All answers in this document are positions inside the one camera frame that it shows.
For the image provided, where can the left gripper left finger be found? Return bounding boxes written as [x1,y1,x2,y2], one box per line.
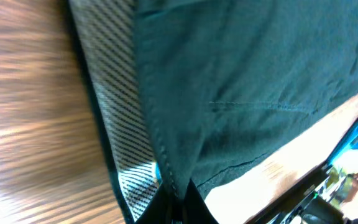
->
[135,185,173,224]

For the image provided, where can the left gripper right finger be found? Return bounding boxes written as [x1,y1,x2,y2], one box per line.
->
[182,180,218,224]

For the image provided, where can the black shorts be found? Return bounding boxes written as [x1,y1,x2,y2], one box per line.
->
[68,0,358,223]

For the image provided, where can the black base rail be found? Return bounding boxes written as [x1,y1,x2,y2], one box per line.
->
[246,163,351,224]

